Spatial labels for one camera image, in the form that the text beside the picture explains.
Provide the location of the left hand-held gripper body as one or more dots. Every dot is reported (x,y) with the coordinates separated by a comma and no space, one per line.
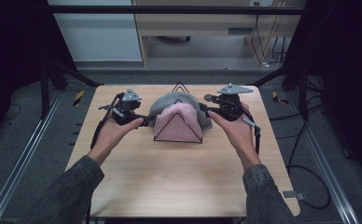
(127,109)

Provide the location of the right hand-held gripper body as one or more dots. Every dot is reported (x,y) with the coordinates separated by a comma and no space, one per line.
(230,105)

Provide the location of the pink knit hat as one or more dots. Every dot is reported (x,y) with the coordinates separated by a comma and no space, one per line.
(177,119)

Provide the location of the grey knit hat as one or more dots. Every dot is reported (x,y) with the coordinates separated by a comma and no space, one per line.
(176,99)

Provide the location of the person's right hand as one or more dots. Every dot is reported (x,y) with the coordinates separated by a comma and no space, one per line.
(236,133)

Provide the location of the person's left hand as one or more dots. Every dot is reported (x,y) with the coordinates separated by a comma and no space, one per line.
(114,137)

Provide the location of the yellow black striped tape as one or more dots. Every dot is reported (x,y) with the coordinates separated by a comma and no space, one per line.
(79,97)
(278,98)

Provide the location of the white cabinet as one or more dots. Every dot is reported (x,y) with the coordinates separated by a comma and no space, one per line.
(98,37)

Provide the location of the black horizontal frame bar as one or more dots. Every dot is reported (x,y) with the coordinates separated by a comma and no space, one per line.
(169,10)

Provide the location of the grey metal bracket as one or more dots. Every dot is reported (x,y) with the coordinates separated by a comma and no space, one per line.
(294,195)

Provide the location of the aluminium floor rail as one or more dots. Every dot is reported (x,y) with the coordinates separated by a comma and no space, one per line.
(20,161)
(328,174)

